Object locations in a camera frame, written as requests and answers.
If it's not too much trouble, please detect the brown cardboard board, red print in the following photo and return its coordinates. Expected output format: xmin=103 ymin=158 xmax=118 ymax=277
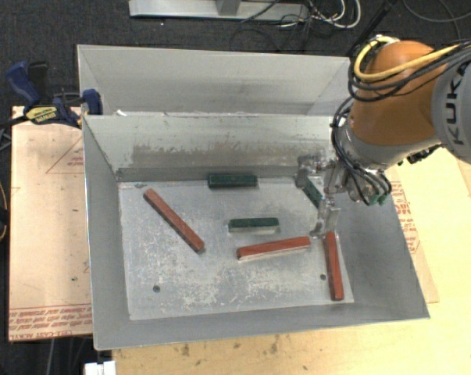
xmin=8 ymin=105 xmax=441 ymax=343

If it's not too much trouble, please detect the dark green flat block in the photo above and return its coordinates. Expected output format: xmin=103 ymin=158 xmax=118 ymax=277
xmin=207 ymin=173 xmax=259 ymax=190
xmin=302 ymin=177 xmax=326 ymax=211
xmin=227 ymin=216 xmax=281 ymax=236

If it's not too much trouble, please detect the red-brown flat block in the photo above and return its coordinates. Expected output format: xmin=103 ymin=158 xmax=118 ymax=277
xmin=142 ymin=187 xmax=206 ymax=255
xmin=235 ymin=235 xmax=312 ymax=263
xmin=322 ymin=230 xmax=346 ymax=302

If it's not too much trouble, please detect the grey metal bin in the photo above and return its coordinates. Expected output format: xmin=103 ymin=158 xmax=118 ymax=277
xmin=77 ymin=44 xmax=431 ymax=352

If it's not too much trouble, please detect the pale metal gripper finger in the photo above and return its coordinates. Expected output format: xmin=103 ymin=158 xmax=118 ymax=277
xmin=309 ymin=199 xmax=331 ymax=239
xmin=326 ymin=207 xmax=343 ymax=235

